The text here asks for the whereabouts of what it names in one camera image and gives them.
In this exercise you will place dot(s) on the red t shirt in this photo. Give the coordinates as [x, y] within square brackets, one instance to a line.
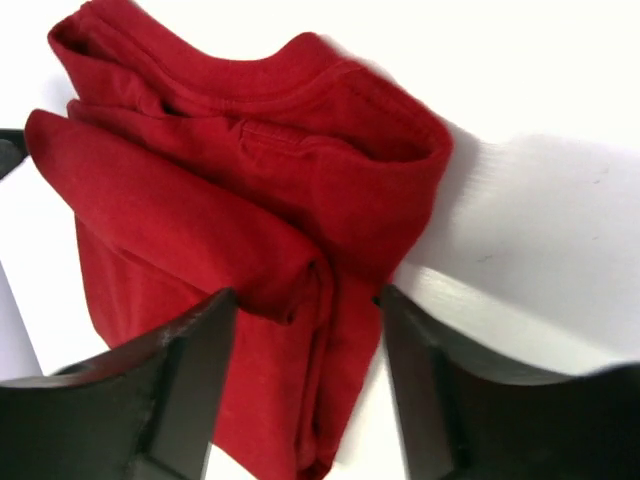
[300, 180]

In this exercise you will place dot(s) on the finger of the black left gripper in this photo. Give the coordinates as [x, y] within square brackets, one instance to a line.
[13, 150]

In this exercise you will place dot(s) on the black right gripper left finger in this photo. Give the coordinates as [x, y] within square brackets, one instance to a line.
[144, 410]

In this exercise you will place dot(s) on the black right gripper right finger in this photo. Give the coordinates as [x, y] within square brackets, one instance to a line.
[467, 412]

